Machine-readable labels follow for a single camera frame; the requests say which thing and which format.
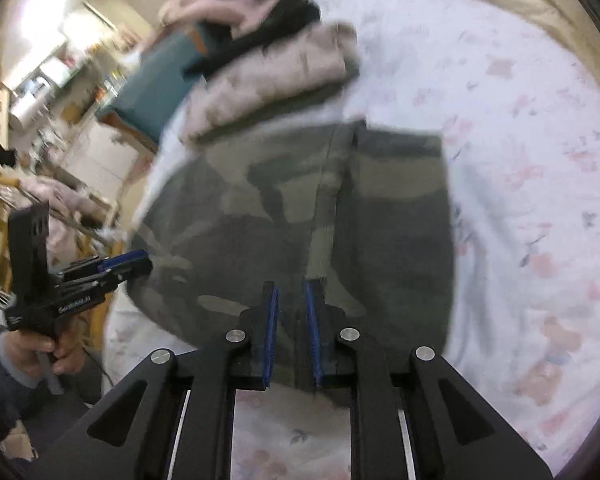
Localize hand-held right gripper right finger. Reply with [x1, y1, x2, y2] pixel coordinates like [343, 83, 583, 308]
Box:
[302, 280, 553, 480]

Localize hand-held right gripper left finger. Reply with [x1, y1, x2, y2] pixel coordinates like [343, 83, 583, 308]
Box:
[30, 280, 281, 480]

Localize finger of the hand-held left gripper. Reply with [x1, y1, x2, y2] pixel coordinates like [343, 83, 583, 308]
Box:
[60, 249, 153, 281]
[60, 266, 148, 297]

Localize camouflage green pants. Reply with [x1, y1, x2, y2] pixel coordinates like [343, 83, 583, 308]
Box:
[127, 120, 456, 396]

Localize person's left forearm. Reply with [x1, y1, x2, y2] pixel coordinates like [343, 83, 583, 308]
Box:
[0, 332, 51, 446]

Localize person's left hand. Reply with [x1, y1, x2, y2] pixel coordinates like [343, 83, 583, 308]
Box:
[2, 314, 88, 377]

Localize pink hanging clothing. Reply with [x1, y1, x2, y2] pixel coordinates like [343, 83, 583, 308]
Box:
[22, 175, 111, 261]

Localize teal cloth with orange edge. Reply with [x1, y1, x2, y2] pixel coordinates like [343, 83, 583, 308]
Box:
[96, 30, 206, 146]

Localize pile of folded clothes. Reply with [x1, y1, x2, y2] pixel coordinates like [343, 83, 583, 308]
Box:
[180, 22, 361, 143]

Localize white floral bed sheet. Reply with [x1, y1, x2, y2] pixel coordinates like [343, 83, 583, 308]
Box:
[102, 0, 600, 480]

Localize pink garment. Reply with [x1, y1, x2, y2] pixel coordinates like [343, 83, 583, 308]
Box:
[157, 0, 281, 36]

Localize black garment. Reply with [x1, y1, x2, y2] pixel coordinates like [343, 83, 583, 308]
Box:
[182, 0, 323, 78]

